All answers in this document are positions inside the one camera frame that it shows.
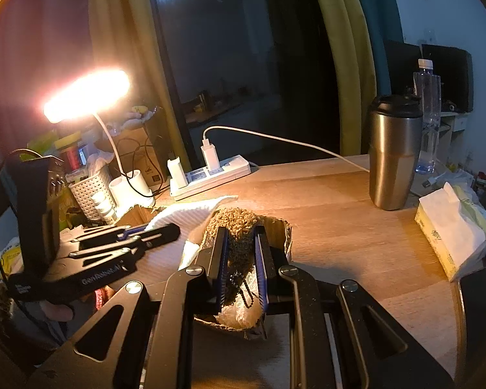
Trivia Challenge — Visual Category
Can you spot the white plug adapter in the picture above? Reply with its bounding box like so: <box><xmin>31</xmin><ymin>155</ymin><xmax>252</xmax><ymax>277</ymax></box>
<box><xmin>167</xmin><ymin>157</ymin><xmax>188</xmax><ymax>189</ymax></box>

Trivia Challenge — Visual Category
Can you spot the brown paper carton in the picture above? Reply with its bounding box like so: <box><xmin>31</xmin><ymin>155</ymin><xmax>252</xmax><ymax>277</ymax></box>
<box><xmin>109</xmin><ymin>127</ymin><xmax>167</xmax><ymax>189</ymax></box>

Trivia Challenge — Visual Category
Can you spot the red can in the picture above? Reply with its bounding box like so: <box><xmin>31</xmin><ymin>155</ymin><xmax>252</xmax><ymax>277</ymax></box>
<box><xmin>63</xmin><ymin>146</ymin><xmax>82</xmax><ymax>171</ymax></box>

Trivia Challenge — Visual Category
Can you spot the yellow curtain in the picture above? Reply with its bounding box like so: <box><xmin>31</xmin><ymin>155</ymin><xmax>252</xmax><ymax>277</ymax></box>
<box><xmin>117</xmin><ymin>0</ymin><xmax>187</xmax><ymax>179</ymax></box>
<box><xmin>306</xmin><ymin>0</ymin><xmax>379</xmax><ymax>155</ymax></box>

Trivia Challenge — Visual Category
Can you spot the small plush toy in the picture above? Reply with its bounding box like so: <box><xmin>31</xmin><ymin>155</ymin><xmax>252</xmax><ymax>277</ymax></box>
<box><xmin>119</xmin><ymin>104</ymin><xmax>163</xmax><ymax>132</ymax></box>

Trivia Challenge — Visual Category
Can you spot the brown fuzzy plush keychain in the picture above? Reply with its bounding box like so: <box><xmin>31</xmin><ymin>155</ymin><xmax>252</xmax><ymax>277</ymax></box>
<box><xmin>202</xmin><ymin>207</ymin><xmax>257</xmax><ymax>312</ymax></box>

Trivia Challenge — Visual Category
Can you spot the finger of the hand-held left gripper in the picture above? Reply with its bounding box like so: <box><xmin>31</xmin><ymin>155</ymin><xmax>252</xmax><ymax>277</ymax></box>
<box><xmin>67</xmin><ymin>246</ymin><xmax>146</xmax><ymax>273</ymax></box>
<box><xmin>71</xmin><ymin>224</ymin><xmax>181</xmax><ymax>252</ymax></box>

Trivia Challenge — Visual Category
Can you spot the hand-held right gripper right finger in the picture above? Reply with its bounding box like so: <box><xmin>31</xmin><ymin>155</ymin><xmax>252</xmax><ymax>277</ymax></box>
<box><xmin>253</xmin><ymin>225</ymin><xmax>454</xmax><ymax>389</ymax></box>

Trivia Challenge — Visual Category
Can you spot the white charging cable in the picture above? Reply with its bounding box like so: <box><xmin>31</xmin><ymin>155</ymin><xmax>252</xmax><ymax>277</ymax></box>
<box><xmin>203</xmin><ymin>126</ymin><xmax>370</xmax><ymax>173</ymax></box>

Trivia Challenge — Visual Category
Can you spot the black monitor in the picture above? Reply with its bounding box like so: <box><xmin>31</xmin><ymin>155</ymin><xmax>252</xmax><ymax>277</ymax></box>
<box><xmin>385</xmin><ymin>41</ymin><xmax>422</xmax><ymax>98</ymax></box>
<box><xmin>421</xmin><ymin>44</ymin><xmax>473</xmax><ymax>113</ymax></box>

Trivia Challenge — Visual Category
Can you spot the white desk lamp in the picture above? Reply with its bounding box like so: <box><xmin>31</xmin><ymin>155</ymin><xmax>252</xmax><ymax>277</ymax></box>
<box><xmin>44</xmin><ymin>70</ymin><xmax>155</xmax><ymax>211</ymax></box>

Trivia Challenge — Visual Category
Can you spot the white paper towel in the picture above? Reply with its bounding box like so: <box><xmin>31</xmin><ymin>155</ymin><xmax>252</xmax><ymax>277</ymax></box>
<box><xmin>221</xmin><ymin>289</ymin><xmax>265</xmax><ymax>330</ymax></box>
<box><xmin>146</xmin><ymin>195</ymin><xmax>239</xmax><ymax>270</ymax></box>

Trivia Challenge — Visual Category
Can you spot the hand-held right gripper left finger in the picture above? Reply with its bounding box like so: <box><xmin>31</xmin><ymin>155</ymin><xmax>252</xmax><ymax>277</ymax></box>
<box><xmin>36</xmin><ymin>225</ymin><xmax>231</xmax><ymax>389</ymax></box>

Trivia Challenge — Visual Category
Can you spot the white usb charger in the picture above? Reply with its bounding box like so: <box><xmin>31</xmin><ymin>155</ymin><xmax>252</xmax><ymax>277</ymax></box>
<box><xmin>200</xmin><ymin>140</ymin><xmax>220</xmax><ymax>172</ymax></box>

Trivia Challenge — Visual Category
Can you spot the white power strip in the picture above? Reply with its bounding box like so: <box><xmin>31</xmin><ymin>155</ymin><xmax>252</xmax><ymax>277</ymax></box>
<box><xmin>170</xmin><ymin>156</ymin><xmax>252</xmax><ymax>201</ymax></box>

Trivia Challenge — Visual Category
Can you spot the yellow tissue pack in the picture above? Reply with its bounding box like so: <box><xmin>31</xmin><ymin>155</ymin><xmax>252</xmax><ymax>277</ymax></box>
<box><xmin>414</xmin><ymin>182</ymin><xmax>486</xmax><ymax>282</ymax></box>

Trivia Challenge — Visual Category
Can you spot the cardboard box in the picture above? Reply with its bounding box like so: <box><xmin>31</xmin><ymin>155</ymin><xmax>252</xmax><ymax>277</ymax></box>
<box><xmin>117</xmin><ymin>203</ymin><xmax>294</xmax><ymax>341</ymax></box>

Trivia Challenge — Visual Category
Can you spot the yellow bag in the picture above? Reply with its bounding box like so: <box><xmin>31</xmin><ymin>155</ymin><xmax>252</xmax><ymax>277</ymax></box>
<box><xmin>2</xmin><ymin>239</ymin><xmax>25</xmax><ymax>272</ymax></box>

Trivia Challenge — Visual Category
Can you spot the teal curtain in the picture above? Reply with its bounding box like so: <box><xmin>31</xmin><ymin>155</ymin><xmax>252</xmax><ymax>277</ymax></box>
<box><xmin>346</xmin><ymin>0</ymin><xmax>402</xmax><ymax>98</ymax></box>

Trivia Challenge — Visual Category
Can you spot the white plastic basket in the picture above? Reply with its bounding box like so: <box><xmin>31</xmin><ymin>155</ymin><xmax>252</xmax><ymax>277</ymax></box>
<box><xmin>68</xmin><ymin>166</ymin><xmax>118</xmax><ymax>225</ymax></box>

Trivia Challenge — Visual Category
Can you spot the steel travel tumbler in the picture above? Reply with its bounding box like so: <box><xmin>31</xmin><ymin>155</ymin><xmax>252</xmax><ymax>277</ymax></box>
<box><xmin>368</xmin><ymin>94</ymin><xmax>424</xmax><ymax>211</ymax></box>

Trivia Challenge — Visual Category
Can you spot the person's left hand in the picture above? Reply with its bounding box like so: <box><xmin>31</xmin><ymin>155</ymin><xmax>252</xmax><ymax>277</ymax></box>
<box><xmin>36</xmin><ymin>302</ymin><xmax>75</xmax><ymax>323</ymax></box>

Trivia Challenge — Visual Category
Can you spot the dark glass window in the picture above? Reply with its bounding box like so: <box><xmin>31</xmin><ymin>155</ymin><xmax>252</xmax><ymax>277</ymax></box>
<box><xmin>150</xmin><ymin>0</ymin><xmax>341</xmax><ymax>163</ymax></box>

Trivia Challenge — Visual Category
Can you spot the clear water bottle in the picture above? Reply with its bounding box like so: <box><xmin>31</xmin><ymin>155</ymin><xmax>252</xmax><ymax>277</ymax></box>
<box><xmin>413</xmin><ymin>59</ymin><xmax>442</xmax><ymax>175</ymax></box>

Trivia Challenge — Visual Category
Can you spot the clear plastic bag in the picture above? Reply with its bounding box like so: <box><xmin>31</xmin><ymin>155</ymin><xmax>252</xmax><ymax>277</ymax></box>
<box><xmin>87</xmin><ymin>150</ymin><xmax>114</xmax><ymax>175</ymax></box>

